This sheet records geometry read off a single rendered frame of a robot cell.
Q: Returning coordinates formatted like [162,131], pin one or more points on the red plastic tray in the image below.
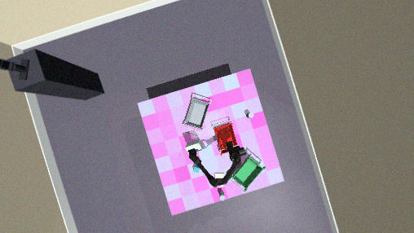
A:
[225,134]

